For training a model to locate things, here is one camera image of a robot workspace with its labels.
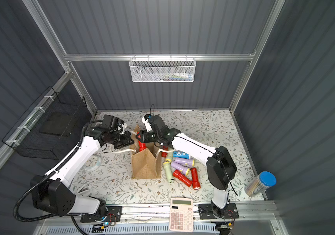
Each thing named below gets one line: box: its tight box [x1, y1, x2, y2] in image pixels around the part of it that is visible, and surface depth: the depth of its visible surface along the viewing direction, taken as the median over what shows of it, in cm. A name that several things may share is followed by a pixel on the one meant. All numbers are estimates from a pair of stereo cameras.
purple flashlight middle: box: [175, 157, 195, 167], surface depth 91 cm
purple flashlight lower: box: [170, 161, 191, 176], surface depth 88 cm
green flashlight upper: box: [166, 151, 174, 160], surface depth 93 cm
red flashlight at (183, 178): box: [172, 169, 193, 188], surface depth 85 cm
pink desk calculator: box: [168, 197, 194, 233], surface depth 74 cm
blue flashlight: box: [172, 150, 192, 160], surface depth 93 cm
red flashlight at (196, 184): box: [190, 167, 201, 190], surface depth 84 cm
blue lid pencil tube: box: [244, 170, 277, 197], surface depth 68 cm
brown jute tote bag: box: [131, 124, 162, 180], surface depth 82 cm
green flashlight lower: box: [162, 158, 175, 184], surface depth 88 cm
